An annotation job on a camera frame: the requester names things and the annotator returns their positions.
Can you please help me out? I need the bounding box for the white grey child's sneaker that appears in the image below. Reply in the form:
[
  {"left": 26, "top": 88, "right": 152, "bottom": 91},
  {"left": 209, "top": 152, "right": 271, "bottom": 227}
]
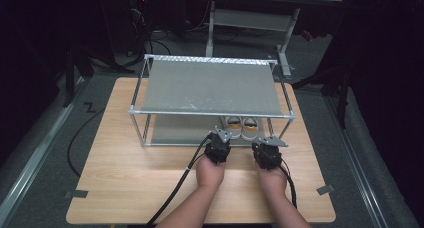
[
  {"left": 224, "top": 116, "right": 244, "bottom": 140},
  {"left": 241, "top": 116, "right": 261, "bottom": 142}
]

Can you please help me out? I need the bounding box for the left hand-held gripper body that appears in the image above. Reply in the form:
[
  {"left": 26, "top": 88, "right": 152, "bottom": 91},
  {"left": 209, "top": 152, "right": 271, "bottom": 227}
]
[{"left": 203, "top": 127, "right": 234, "bottom": 165}]

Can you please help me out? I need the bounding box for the grey two-tier shoe rack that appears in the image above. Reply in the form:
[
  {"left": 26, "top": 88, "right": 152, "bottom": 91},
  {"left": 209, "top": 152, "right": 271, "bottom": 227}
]
[{"left": 128, "top": 53, "right": 297, "bottom": 149}]

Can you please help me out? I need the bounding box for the background desk with grey panel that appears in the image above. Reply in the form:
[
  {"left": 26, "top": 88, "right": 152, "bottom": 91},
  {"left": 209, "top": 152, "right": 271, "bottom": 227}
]
[{"left": 204, "top": 0, "right": 344, "bottom": 78}]

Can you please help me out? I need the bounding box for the tangle of background cables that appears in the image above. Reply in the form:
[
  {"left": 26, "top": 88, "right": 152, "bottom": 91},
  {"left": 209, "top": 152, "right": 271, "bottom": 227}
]
[{"left": 128, "top": 0, "right": 174, "bottom": 67}]

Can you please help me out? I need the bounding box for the black stand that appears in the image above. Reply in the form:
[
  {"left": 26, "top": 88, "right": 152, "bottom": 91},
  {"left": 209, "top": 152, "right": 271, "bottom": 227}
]
[
  {"left": 292, "top": 54, "right": 355, "bottom": 130},
  {"left": 62, "top": 37, "right": 95, "bottom": 108}
]

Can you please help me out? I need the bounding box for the person's right hand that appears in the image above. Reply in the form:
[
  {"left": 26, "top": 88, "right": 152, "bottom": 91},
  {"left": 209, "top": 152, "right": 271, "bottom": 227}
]
[{"left": 255, "top": 162, "right": 288, "bottom": 197}]

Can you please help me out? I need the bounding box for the grey tape piece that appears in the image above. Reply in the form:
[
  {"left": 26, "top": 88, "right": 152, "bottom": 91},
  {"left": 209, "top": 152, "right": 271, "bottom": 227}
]
[
  {"left": 316, "top": 184, "right": 336, "bottom": 196},
  {"left": 64, "top": 189, "right": 89, "bottom": 199}
]

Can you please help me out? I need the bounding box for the aluminium floor rail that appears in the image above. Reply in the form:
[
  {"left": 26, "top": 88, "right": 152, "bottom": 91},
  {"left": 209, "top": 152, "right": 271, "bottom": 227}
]
[
  {"left": 0, "top": 102, "right": 75, "bottom": 220},
  {"left": 324, "top": 94, "right": 390, "bottom": 228}
]

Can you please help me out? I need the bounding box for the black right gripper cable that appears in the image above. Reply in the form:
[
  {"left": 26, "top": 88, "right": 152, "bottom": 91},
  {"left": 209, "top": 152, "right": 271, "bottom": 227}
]
[{"left": 279, "top": 158, "right": 299, "bottom": 210}]

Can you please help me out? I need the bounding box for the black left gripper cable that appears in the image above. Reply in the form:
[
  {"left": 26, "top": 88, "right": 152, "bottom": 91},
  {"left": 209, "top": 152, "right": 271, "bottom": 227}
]
[{"left": 144, "top": 131, "right": 215, "bottom": 228}]

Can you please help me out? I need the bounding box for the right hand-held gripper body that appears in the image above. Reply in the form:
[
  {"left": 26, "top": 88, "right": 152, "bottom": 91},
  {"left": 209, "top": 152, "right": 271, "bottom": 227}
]
[{"left": 251, "top": 136, "right": 290, "bottom": 171}]

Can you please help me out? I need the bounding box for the person's left hand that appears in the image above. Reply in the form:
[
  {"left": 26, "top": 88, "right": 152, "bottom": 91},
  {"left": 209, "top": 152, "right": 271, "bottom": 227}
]
[{"left": 195, "top": 153, "right": 227, "bottom": 189}]

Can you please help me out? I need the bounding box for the black floor cable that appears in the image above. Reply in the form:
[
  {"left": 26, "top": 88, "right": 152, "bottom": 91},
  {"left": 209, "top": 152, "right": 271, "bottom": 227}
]
[{"left": 66, "top": 107, "right": 106, "bottom": 178}]

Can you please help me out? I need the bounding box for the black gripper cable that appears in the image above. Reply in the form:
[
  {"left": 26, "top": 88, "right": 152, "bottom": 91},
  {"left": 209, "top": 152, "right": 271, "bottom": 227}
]
[
  {"left": 279, "top": 158, "right": 299, "bottom": 210},
  {"left": 144, "top": 131, "right": 215, "bottom": 228}
]

